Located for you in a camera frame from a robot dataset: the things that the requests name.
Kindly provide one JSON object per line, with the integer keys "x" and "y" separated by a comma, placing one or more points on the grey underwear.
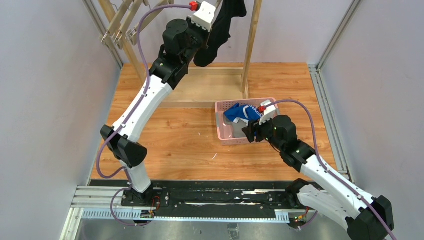
{"x": 237, "y": 129}

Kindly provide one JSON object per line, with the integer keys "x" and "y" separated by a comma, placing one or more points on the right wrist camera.
{"x": 268, "y": 111}

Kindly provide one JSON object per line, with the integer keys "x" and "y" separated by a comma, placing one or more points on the blue underwear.
{"x": 242, "y": 113}

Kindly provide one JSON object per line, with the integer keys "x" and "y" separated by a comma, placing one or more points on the pink plastic basket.
{"x": 224, "y": 126}

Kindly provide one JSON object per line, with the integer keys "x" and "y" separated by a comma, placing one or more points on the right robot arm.
{"x": 362, "y": 215}

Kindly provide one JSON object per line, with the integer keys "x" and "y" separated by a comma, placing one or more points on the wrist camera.
{"x": 204, "y": 14}
{"x": 268, "y": 111}

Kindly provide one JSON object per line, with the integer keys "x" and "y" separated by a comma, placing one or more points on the black underwear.
{"x": 220, "y": 33}

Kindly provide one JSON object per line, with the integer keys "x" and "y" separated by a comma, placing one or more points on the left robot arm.
{"x": 182, "y": 39}

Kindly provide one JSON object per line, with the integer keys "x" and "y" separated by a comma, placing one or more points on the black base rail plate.
{"x": 206, "y": 201}

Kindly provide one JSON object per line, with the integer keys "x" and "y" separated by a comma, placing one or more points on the wooden clothes rack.
{"x": 203, "y": 86}

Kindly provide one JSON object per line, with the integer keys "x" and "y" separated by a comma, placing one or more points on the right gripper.
{"x": 249, "y": 132}

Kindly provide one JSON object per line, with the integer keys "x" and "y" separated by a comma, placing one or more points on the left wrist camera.
{"x": 204, "y": 14}

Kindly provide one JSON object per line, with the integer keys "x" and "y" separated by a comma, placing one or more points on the beige clip hanger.
{"x": 130, "y": 9}
{"x": 131, "y": 34}
{"x": 114, "y": 18}

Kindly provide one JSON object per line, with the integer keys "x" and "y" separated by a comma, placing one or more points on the empty beige clip hanger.
{"x": 114, "y": 18}

